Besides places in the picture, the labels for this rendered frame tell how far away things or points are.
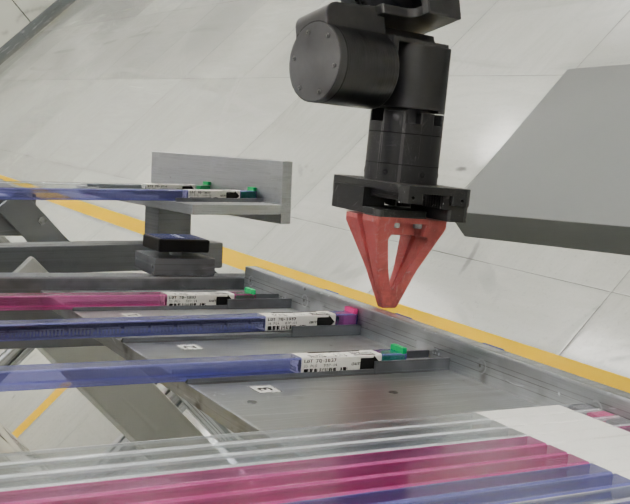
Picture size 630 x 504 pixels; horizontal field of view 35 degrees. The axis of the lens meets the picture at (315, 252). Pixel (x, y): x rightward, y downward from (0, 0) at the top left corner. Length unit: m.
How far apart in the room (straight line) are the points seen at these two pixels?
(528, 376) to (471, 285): 1.44
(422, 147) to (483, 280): 1.31
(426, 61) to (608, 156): 0.31
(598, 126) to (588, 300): 0.82
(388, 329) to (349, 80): 0.18
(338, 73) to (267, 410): 0.26
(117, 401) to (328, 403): 0.60
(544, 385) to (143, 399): 0.63
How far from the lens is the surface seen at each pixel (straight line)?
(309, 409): 0.56
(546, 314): 1.89
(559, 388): 0.61
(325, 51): 0.72
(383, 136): 0.77
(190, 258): 0.92
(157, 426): 1.18
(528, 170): 1.08
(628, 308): 1.81
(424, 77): 0.77
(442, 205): 0.76
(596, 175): 1.01
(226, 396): 0.57
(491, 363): 0.66
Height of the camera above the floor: 1.13
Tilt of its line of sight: 26 degrees down
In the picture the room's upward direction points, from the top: 38 degrees counter-clockwise
